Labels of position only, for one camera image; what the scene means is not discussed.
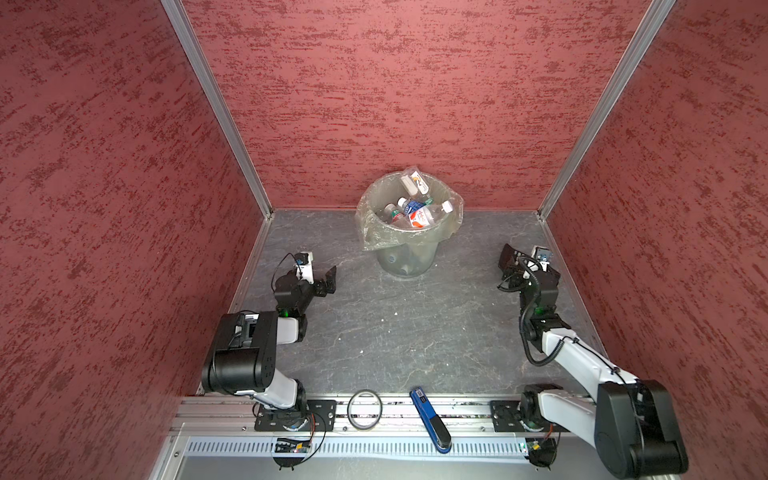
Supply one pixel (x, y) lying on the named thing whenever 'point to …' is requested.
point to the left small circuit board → (285, 445)
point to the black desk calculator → (508, 258)
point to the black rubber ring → (380, 405)
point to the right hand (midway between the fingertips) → (523, 265)
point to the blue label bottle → (410, 206)
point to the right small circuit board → (541, 451)
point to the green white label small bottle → (421, 185)
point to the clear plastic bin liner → (374, 229)
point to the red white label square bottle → (395, 216)
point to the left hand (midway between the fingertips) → (322, 270)
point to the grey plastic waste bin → (405, 253)
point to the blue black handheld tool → (432, 421)
